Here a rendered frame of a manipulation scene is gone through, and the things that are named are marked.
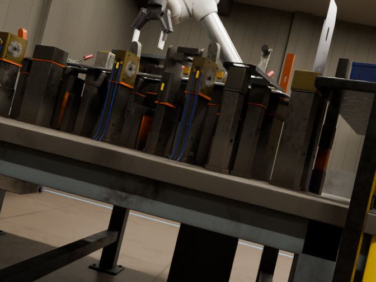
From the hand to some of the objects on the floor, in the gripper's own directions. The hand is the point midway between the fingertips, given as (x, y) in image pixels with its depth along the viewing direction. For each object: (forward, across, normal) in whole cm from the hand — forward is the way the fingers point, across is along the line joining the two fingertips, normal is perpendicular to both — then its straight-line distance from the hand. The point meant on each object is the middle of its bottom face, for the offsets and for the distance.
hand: (147, 45), depth 185 cm
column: (+114, -17, -71) cm, 135 cm away
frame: (+114, -30, -4) cm, 117 cm away
